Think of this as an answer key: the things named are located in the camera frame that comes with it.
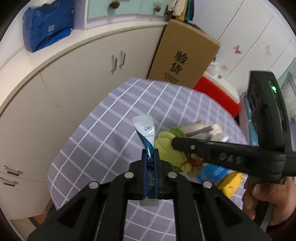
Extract white plastic bag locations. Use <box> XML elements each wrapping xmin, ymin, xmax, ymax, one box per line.
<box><xmin>207</xmin><ymin>61</ymin><xmax>219</xmax><ymax>76</ymax></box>

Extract red storage bench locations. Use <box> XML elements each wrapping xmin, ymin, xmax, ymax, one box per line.
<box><xmin>193</xmin><ymin>71</ymin><xmax>240</xmax><ymax>118</ymax></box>

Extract blue white sachet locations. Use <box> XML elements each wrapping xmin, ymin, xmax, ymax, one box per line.
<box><xmin>132</xmin><ymin>114</ymin><xmax>155</xmax><ymax>199</ymax></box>

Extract hanging clothes on rail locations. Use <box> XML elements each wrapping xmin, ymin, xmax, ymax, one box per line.
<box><xmin>167</xmin><ymin>0</ymin><xmax>195</xmax><ymax>22</ymax></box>

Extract blue plastic package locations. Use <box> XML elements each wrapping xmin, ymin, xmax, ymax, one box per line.
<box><xmin>23</xmin><ymin>1</ymin><xmax>75</xmax><ymax>53</ymax></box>

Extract right hand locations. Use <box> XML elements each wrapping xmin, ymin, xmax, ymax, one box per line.
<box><xmin>242</xmin><ymin>177</ymin><xmax>295</xmax><ymax>226</ymax></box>

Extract large cardboard box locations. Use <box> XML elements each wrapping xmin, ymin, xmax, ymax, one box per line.
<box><xmin>148</xmin><ymin>20</ymin><xmax>220</xmax><ymax>88</ymax></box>

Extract grey checked tablecloth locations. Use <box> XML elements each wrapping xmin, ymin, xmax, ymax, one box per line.
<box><xmin>48</xmin><ymin>78</ymin><xmax>247</xmax><ymax>208</ymax></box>

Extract white wardrobe doors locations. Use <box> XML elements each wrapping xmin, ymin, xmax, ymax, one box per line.
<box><xmin>193</xmin><ymin>1</ymin><xmax>295</xmax><ymax>94</ymax></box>

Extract blue white bag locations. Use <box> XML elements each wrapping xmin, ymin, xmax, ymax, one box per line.
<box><xmin>196</xmin><ymin>163</ymin><xmax>229</xmax><ymax>184</ymax></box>

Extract white base cabinet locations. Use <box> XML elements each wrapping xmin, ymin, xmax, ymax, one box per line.
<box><xmin>1</xmin><ymin>21</ymin><xmax>165</xmax><ymax>219</ymax></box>

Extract yellow snack bag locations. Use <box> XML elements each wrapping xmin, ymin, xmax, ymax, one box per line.
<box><xmin>218</xmin><ymin>172</ymin><xmax>244</xmax><ymax>198</ymax></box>

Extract green plush toy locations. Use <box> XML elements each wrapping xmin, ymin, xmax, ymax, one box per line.
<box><xmin>154</xmin><ymin>128</ymin><xmax>203</xmax><ymax>177</ymax></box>

